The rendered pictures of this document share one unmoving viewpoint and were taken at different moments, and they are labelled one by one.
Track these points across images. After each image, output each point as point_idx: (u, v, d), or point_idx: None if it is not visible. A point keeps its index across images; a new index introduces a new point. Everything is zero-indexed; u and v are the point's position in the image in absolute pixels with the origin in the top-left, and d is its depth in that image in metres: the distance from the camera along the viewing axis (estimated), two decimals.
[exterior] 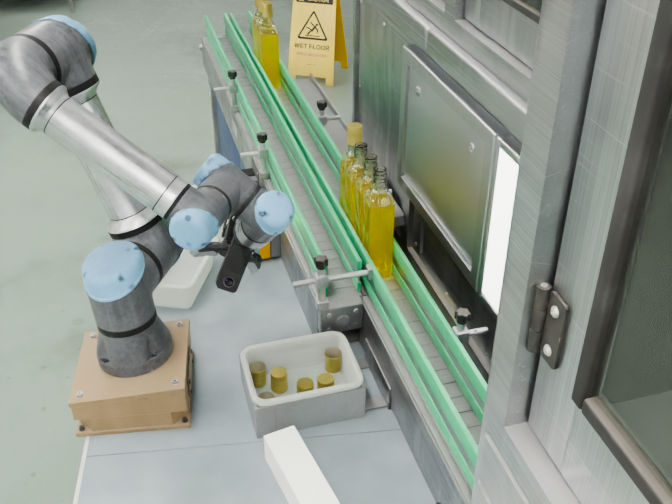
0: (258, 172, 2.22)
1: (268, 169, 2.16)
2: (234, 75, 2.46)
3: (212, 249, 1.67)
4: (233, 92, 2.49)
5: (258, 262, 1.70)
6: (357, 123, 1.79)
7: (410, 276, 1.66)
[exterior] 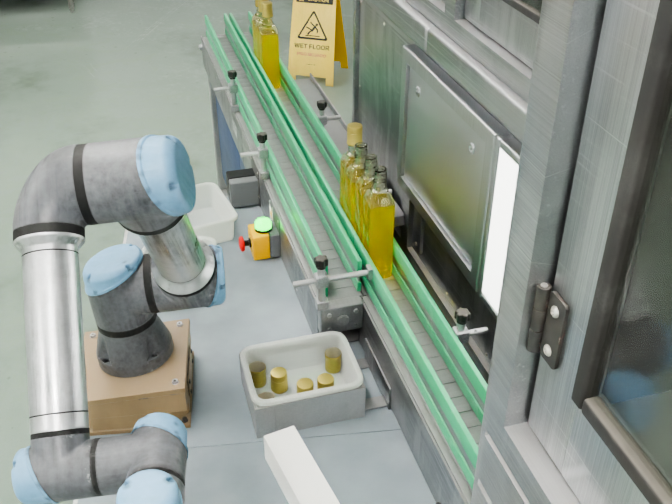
0: (258, 172, 2.22)
1: (268, 169, 2.16)
2: (234, 75, 2.46)
3: None
4: (233, 92, 2.49)
5: None
6: (357, 123, 1.79)
7: (410, 276, 1.66)
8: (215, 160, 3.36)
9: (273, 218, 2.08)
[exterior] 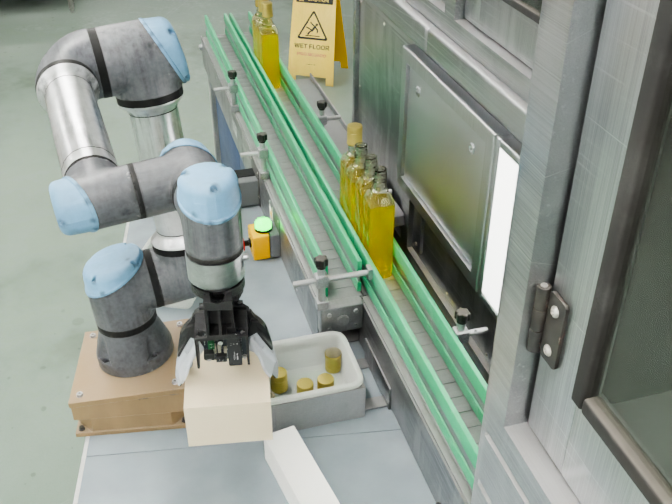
0: (258, 172, 2.22)
1: (268, 169, 2.16)
2: (234, 75, 2.46)
3: (257, 321, 1.14)
4: (233, 92, 2.49)
5: (185, 325, 1.13)
6: (357, 123, 1.79)
7: (410, 276, 1.66)
8: None
9: (273, 218, 2.08)
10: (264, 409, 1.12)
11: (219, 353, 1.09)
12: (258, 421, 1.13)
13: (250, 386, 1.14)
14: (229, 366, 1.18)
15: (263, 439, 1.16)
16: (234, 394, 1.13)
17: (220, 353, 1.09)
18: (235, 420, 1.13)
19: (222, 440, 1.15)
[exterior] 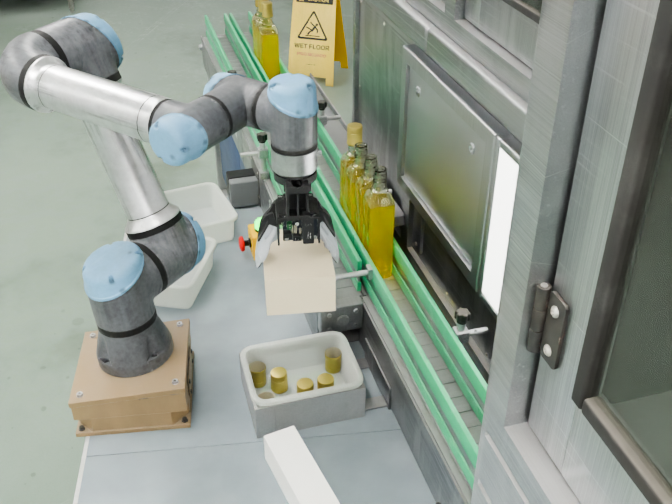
0: (258, 172, 2.22)
1: (268, 169, 2.16)
2: None
3: (323, 212, 1.39)
4: None
5: (265, 214, 1.38)
6: (357, 123, 1.79)
7: (410, 276, 1.66)
8: (215, 160, 3.36)
9: None
10: (330, 283, 1.37)
11: (295, 234, 1.34)
12: (324, 293, 1.38)
13: (317, 265, 1.39)
14: (298, 252, 1.43)
15: (328, 310, 1.41)
16: (305, 271, 1.38)
17: (296, 234, 1.34)
18: (306, 292, 1.38)
19: (294, 310, 1.40)
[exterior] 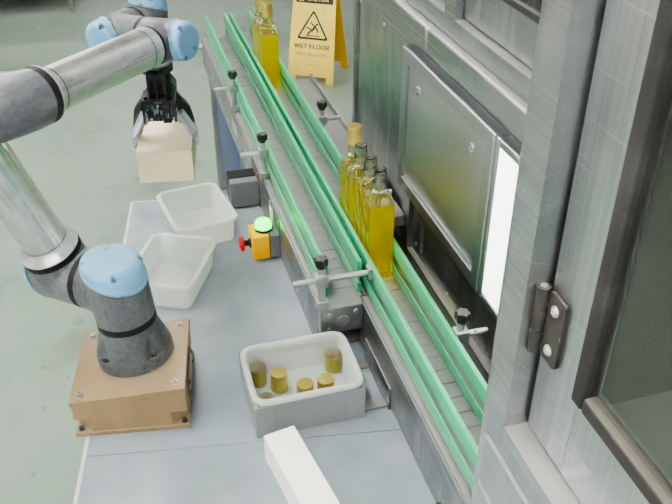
0: (258, 172, 2.22)
1: (268, 169, 2.16)
2: (234, 75, 2.46)
3: (184, 102, 1.79)
4: (233, 92, 2.49)
5: (137, 103, 1.78)
6: (357, 123, 1.79)
7: (410, 276, 1.66)
8: (215, 160, 3.36)
9: (273, 218, 2.08)
10: (187, 156, 1.77)
11: (157, 115, 1.73)
12: (184, 164, 1.78)
13: (179, 143, 1.79)
14: (167, 135, 1.82)
15: (188, 180, 1.80)
16: (169, 147, 1.77)
17: (158, 115, 1.73)
18: (169, 163, 1.77)
19: (161, 178, 1.79)
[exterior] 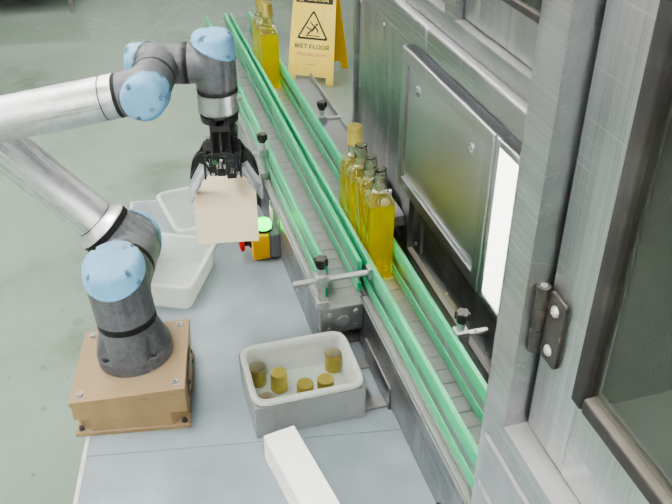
0: None
1: (268, 169, 2.16)
2: None
3: (248, 153, 1.58)
4: None
5: (196, 154, 1.57)
6: (357, 123, 1.79)
7: (410, 276, 1.66)
8: None
9: (273, 218, 2.08)
10: (253, 214, 1.56)
11: (220, 170, 1.53)
12: (248, 224, 1.57)
13: (242, 200, 1.58)
14: (227, 189, 1.62)
15: (252, 240, 1.60)
16: (231, 204, 1.57)
17: (221, 170, 1.53)
18: (232, 223, 1.57)
19: (222, 239, 1.59)
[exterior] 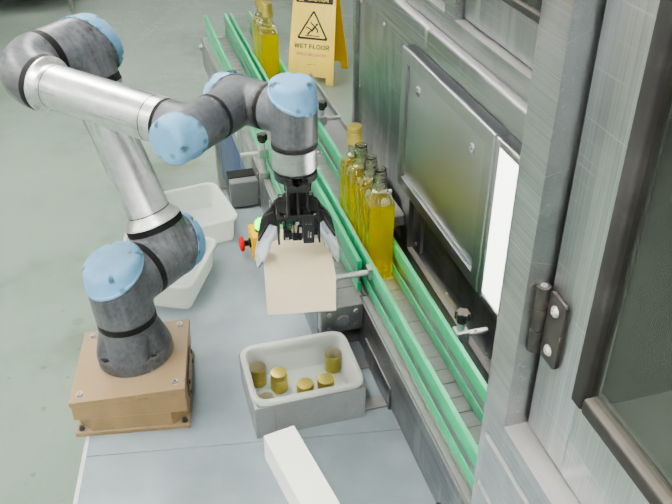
0: (258, 172, 2.22)
1: (268, 169, 2.16)
2: None
3: (324, 211, 1.39)
4: None
5: (265, 214, 1.38)
6: (357, 123, 1.79)
7: (410, 276, 1.66)
8: (215, 160, 3.36)
9: None
10: (330, 282, 1.37)
11: (295, 233, 1.34)
12: (324, 293, 1.38)
13: (318, 265, 1.39)
14: (298, 252, 1.42)
15: (328, 310, 1.40)
16: (306, 270, 1.38)
17: (296, 233, 1.34)
18: (306, 292, 1.38)
19: (295, 309, 1.40)
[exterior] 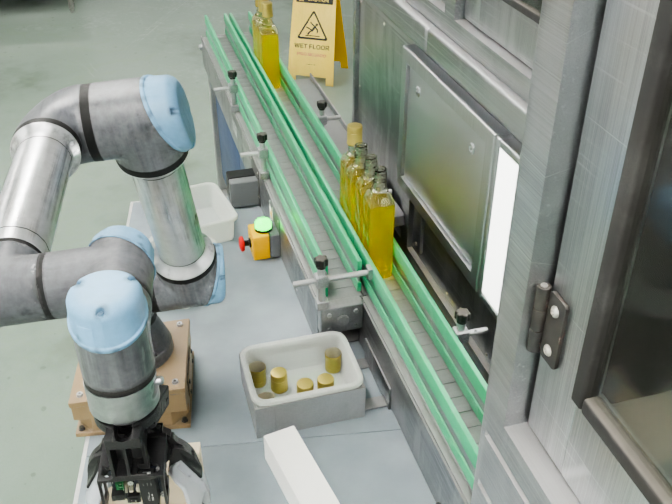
0: (258, 172, 2.22)
1: (268, 169, 2.16)
2: (234, 75, 2.46)
3: (183, 445, 0.95)
4: (233, 92, 2.49)
5: (95, 451, 0.94)
6: (357, 123, 1.79)
7: (410, 276, 1.66)
8: (215, 160, 3.36)
9: (273, 218, 2.08)
10: None
11: (131, 492, 0.89)
12: None
13: None
14: None
15: None
16: None
17: (133, 492, 0.89)
18: None
19: None
